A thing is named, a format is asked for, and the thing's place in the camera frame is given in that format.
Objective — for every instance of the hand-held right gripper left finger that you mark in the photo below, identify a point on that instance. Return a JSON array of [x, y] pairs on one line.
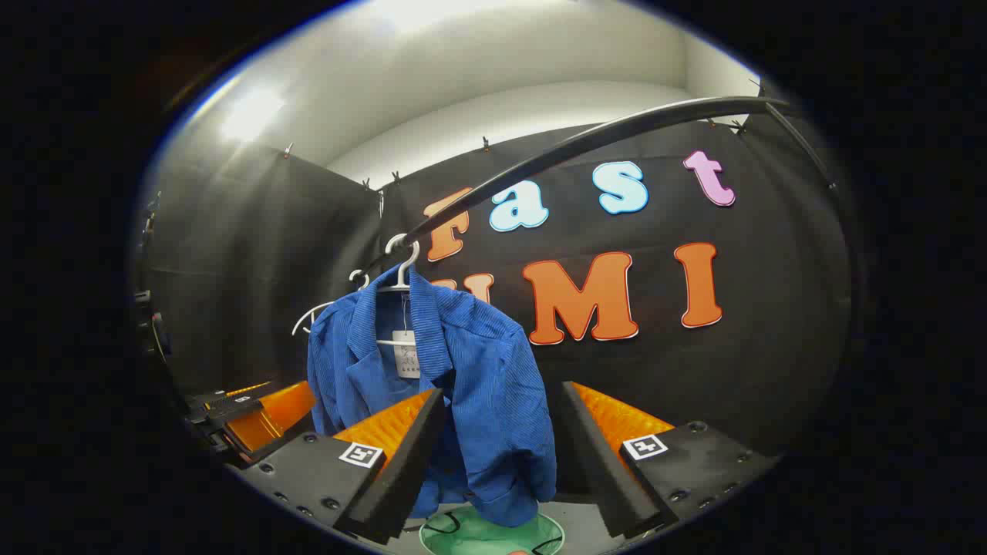
[[412, 462]]

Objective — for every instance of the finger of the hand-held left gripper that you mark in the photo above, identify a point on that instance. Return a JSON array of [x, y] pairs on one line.
[[274, 416], [224, 407]]

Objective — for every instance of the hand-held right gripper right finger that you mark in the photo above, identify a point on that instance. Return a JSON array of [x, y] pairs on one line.
[[597, 462]]

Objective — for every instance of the green laundry hamper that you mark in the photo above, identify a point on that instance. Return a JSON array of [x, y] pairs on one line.
[[493, 541]]

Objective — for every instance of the white plastic clothes hanger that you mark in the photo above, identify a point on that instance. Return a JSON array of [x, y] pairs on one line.
[[311, 313], [405, 271]]

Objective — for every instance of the black metal clothes rack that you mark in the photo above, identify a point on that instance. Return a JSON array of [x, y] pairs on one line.
[[586, 142]]

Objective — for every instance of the black backdrop cloth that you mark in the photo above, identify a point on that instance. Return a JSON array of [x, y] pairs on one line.
[[771, 370], [231, 270]]

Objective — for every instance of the white paper hang tag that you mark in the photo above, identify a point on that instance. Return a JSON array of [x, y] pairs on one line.
[[405, 356]]

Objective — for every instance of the ceiling light panel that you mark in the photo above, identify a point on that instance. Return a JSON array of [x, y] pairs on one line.
[[463, 11], [253, 114]]

